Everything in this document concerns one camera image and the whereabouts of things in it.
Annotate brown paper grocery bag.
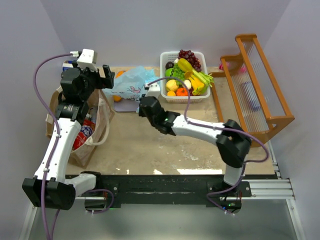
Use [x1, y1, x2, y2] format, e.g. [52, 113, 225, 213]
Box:
[44, 84, 116, 169]

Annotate blue plastic bag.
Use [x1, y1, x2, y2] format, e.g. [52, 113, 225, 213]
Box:
[102, 66, 157, 102]

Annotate red snack packet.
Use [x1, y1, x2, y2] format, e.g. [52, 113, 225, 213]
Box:
[72, 119, 96, 151]

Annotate red bull can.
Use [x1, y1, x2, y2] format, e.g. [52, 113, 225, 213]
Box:
[89, 106, 98, 124]

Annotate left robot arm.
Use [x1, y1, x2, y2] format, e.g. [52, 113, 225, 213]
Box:
[22, 64, 115, 210]

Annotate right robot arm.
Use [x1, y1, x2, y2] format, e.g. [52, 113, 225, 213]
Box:
[138, 96, 252, 186]

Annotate orange sweet potato right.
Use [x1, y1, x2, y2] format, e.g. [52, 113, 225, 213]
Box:
[116, 70, 126, 78]

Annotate orange sweet potato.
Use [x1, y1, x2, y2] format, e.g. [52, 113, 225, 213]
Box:
[116, 70, 126, 78]
[112, 95, 123, 103]

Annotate orange sweet potato left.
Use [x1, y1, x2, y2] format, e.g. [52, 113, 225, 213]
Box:
[112, 95, 123, 103]

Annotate toilet paper roll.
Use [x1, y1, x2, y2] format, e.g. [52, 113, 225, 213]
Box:
[61, 60, 75, 76]

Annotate lavender cutting board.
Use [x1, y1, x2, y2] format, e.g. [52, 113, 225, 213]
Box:
[113, 98, 140, 113]

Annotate small orange fruit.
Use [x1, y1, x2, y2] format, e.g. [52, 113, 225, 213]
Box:
[166, 91, 176, 97]

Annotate yellow lemon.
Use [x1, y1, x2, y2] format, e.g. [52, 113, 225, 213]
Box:
[165, 79, 179, 92]

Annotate small orange pumpkin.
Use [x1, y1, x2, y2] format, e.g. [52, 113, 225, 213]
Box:
[175, 87, 190, 97]

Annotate green grape bunch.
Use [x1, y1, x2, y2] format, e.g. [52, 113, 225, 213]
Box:
[172, 63, 185, 81]

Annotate white mushroom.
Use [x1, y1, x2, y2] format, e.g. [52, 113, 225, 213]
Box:
[183, 79, 192, 90]

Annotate dark mangosteen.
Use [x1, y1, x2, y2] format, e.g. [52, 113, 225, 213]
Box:
[165, 61, 175, 70]

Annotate yellow bell pepper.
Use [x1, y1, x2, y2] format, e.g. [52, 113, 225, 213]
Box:
[188, 76, 206, 96]

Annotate white plastic basket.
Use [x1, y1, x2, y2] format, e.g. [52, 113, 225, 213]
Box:
[159, 50, 211, 104]

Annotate green celery stalks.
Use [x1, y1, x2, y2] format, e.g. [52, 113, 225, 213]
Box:
[192, 69, 214, 87]

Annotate purple grape bunch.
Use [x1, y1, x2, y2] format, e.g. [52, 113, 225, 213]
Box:
[178, 49, 202, 72]

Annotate wooden rack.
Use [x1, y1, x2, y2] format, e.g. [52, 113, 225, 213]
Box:
[210, 33, 295, 143]

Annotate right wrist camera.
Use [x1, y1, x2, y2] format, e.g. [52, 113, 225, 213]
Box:
[144, 83, 161, 99]

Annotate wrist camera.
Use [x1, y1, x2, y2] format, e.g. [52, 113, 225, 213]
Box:
[144, 83, 161, 99]
[76, 48, 98, 72]

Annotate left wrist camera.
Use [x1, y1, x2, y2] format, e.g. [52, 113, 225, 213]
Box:
[76, 48, 98, 72]

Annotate black base frame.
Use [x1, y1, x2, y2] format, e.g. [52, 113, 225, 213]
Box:
[82, 175, 252, 213]

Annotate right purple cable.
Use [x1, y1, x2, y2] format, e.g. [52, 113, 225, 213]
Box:
[147, 76, 270, 198]

